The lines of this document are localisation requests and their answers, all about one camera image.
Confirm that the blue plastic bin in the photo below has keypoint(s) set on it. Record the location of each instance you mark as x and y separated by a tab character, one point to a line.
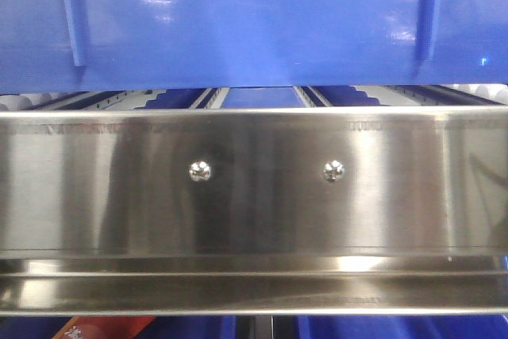
108	45

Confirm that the red printed package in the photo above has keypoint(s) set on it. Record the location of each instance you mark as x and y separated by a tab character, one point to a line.
104	327

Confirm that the left rail screw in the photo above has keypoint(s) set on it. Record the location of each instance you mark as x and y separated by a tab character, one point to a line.
200	171

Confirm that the rail screw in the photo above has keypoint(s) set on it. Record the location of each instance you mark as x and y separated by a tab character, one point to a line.
333	170
200	171

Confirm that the right rail screw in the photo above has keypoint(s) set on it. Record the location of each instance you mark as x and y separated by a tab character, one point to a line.
333	170

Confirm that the stainless steel rack rail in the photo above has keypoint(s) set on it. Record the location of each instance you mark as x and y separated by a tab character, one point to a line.
100	216

